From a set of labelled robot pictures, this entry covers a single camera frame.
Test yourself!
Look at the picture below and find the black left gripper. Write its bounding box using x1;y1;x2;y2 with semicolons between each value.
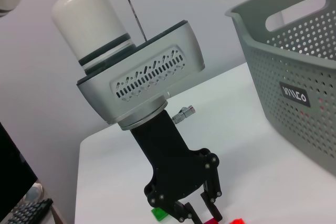
130;110;224;224

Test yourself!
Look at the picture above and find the green rectangular block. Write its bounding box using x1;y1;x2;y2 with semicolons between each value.
151;207;170;221

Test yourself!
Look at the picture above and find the grey perforated plastic storage bin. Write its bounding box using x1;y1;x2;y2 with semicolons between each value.
225;0;336;177

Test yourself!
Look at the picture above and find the pale rounded background object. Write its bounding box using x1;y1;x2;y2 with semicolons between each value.
26;182;43;204

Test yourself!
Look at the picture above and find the black ridged background object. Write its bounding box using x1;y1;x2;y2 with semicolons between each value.
5;197;54;224

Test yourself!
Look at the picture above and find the black monitor screen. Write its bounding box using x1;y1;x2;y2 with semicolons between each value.
0;121;39;218

